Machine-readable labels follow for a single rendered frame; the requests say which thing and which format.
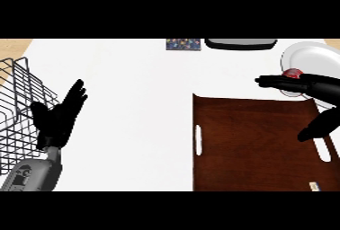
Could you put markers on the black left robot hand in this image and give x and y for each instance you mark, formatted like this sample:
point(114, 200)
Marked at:
point(58, 118)

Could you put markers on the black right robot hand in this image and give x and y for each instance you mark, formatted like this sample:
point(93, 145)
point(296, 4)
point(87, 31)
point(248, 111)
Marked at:
point(316, 86)

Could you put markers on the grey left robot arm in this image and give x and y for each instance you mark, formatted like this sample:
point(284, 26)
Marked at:
point(34, 173)

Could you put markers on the red can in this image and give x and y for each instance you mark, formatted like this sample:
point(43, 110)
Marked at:
point(293, 72)

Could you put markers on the white round plate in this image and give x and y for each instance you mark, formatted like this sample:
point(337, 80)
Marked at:
point(316, 60)

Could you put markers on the brown wooden tray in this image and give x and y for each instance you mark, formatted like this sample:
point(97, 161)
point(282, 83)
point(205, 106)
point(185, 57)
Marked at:
point(259, 143)

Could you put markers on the blue patterned box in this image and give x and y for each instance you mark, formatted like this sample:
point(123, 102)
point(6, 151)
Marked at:
point(183, 44)

